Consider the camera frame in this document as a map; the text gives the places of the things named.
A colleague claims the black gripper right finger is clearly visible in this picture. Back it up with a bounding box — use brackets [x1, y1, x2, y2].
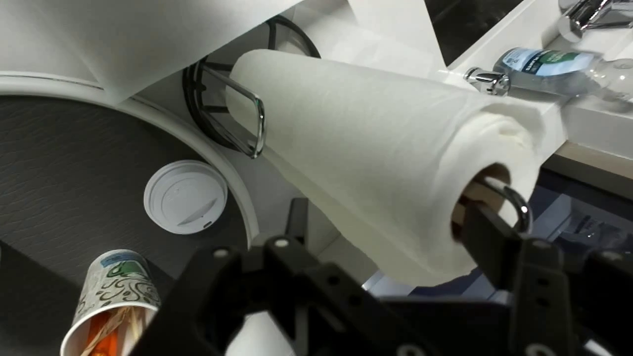
[454, 195, 633, 356]

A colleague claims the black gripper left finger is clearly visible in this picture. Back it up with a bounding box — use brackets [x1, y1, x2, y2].
[129, 195, 412, 356]

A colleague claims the white paper towel roll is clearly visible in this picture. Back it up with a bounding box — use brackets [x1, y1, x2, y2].
[224, 45, 570, 288]

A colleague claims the loose white paper towel sheet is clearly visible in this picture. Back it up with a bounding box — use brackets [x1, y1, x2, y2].
[0, 0, 303, 104]

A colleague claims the loose white cup lid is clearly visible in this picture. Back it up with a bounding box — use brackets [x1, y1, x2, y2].
[141, 158, 232, 237]

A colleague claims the wooden stirrer stick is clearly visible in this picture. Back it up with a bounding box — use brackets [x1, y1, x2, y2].
[98, 306, 145, 353]

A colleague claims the open patterned paper cup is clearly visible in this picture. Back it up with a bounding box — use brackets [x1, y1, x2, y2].
[58, 247, 165, 356]

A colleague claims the small chrome counter fitting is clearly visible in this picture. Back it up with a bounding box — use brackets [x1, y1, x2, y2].
[465, 65, 511, 96]

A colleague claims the clear plastic water bottle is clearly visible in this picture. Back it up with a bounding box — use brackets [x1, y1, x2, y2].
[493, 45, 633, 104]

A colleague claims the round black white-rimmed turntable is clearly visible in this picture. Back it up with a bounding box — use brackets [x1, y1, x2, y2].
[0, 69, 262, 356]

